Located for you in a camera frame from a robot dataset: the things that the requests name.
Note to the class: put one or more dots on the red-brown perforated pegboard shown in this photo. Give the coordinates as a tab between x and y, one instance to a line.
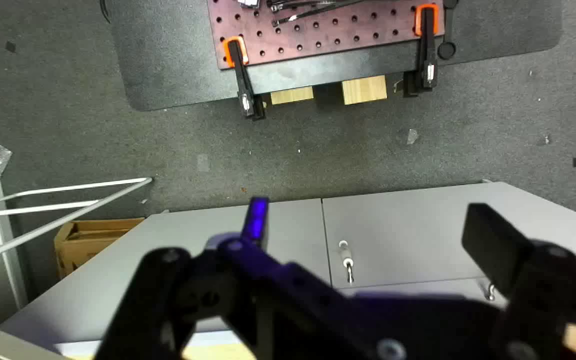
329	37

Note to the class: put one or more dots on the small metal hook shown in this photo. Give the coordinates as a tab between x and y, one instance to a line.
493	293

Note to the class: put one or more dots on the metal tools on pegboard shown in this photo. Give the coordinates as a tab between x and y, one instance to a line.
301	11

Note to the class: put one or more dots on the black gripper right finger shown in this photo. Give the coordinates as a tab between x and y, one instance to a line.
500	243

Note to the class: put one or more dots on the grey metal file cabinet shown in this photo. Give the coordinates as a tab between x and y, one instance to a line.
421	227

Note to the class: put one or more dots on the small light wooden block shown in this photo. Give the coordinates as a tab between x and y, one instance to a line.
293	97
364	90

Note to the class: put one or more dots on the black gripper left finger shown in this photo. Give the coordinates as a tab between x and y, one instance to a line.
281	300

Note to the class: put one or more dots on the orange and black bar clamp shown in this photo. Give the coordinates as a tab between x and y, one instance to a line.
427	51
242	77

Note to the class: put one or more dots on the black floor mat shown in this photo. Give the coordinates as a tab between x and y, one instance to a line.
169	61

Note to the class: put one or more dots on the black round knob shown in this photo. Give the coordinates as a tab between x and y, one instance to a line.
446	51

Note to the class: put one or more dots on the silver cabinet lock with key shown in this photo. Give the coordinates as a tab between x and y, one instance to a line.
347	261

